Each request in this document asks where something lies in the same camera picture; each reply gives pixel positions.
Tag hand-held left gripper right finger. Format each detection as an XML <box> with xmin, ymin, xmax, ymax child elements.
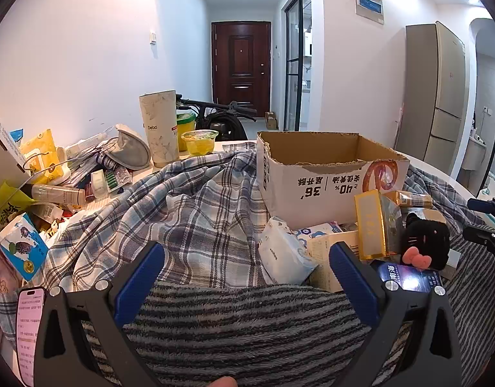
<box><xmin>328</xmin><ymin>241</ymin><xmax>462</xmax><ymax>387</ymax></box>

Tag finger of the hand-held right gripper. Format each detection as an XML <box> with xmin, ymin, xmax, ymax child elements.
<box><xmin>467</xmin><ymin>197</ymin><xmax>495</xmax><ymax>214</ymax></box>
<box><xmin>462</xmin><ymin>226</ymin><xmax>495</xmax><ymax>255</ymax></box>

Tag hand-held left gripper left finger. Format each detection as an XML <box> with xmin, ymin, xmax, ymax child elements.
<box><xmin>33</xmin><ymin>242</ymin><xmax>166</xmax><ymax>387</ymax></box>

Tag black plush toy pink bow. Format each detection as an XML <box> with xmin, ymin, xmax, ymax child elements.
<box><xmin>400</xmin><ymin>211</ymin><xmax>451</xmax><ymax>270</ymax></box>

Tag gold and silver cigarette box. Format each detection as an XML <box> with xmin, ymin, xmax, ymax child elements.
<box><xmin>354</xmin><ymin>189</ymin><xmax>405</xmax><ymax>261</ymax></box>

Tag cardboard box with pretzel print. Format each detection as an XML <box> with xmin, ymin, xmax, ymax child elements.
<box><xmin>256</xmin><ymin>131</ymin><xmax>410</xmax><ymax>230</ymax></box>

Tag cream box with barcode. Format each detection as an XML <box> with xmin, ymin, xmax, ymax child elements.
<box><xmin>308</xmin><ymin>231</ymin><xmax>361</xmax><ymax>294</ymax></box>

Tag dark blue box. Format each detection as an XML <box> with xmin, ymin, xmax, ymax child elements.
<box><xmin>370</xmin><ymin>259</ymin><xmax>445</xmax><ymax>296</ymax></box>

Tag pink floral tissue pack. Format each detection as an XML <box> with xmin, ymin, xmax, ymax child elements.
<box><xmin>294</xmin><ymin>221</ymin><xmax>341</xmax><ymax>246</ymax></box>

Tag small gold box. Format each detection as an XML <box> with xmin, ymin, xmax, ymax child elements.
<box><xmin>394</xmin><ymin>191</ymin><xmax>433</xmax><ymax>209</ymax></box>

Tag white and blue tissue pack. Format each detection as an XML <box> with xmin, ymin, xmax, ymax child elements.
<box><xmin>257</xmin><ymin>216</ymin><xmax>320</xmax><ymax>285</ymax></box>

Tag blue plaid blanket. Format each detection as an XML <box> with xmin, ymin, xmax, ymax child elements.
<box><xmin>0</xmin><ymin>149</ymin><xmax>488</xmax><ymax>343</ymax></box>

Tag green blister pack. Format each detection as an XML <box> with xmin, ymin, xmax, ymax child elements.
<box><xmin>98</xmin><ymin>168</ymin><xmax>132</xmax><ymax>195</ymax></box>

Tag grey striped fleece blanket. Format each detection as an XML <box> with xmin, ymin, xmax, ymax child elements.
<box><xmin>80</xmin><ymin>230</ymin><xmax>495</xmax><ymax>387</ymax></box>

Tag smartphone with pink screen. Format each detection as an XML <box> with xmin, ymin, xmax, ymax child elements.
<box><xmin>16</xmin><ymin>287</ymin><xmax>47</xmax><ymax>387</ymax></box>

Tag beige refrigerator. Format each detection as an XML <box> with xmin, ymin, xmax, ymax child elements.
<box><xmin>394</xmin><ymin>21</ymin><xmax>468</xmax><ymax>178</ymax></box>

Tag clear plastic bottle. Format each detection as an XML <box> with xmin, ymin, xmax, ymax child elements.
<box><xmin>30</xmin><ymin>183</ymin><xmax>87</xmax><ymax>207</ymax></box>

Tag blue printed box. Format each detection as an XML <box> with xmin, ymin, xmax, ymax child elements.
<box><xmin>0</xmin><ymin>213</ymin><xmax>50</xmax><ymax>282</ymax></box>

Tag grey face mask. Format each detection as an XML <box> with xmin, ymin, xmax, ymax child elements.
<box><xmin>100</xmin><ymin>125</ymin><xmax>152</xmax><ymax>170</ymax></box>

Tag pink printed pouch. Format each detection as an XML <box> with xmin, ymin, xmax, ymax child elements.
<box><xmin>0</xmin><ymin>236</ymin><xmax>24</xmax><ymax>303</ymax></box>

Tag yellow plastic bag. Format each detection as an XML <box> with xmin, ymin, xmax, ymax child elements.
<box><xmin>0</xmin><ymin>181</ymin><xmax>36</xmax><ymax>232</ymax></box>

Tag yellow jelly cup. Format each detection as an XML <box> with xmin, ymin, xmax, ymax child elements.
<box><xmin>180</xmin><ymin>129</ymin><xmax>218</xmax><ymax>158</ymax></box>

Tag tall beige tumbler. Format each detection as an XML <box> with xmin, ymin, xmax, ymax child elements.
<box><xmin>139</xmin><ymin>90</ymin><xmax>180</xmax><ymax>168</ymax></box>

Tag yellow wipes packet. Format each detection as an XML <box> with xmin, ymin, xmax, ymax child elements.
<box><xmin>21</xmin><ymin>129</ymin><xmax>71</xmax><ymax>186</ymax></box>

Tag green and yellow container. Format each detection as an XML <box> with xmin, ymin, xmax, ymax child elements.
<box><xmin>176</xmin><ymin>111</ymin><xmax>197</xmax><ymax>152</ymax></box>

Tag black bicycle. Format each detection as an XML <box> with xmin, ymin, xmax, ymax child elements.
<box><xmin>176</xmin><ymin>94</ymin><xmax>258</xmax><ymax>144</ymax></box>

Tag white cardboard box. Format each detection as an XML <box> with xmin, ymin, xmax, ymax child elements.
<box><xmin>0</xmin><ymin>107</ymin><xmax>31</xmax><ymax>198</ymax></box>

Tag black framed glass door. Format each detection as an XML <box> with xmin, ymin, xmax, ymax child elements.
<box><xmin>283</xmin><ymin>0</ymin><xmax>313</xmax><ymax>132</ymax></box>

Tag brown entrance door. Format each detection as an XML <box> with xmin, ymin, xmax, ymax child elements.
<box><xmin>211</xmin><ymin>21</ymin><xmax>271</xmax><ymax>109</ymax></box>

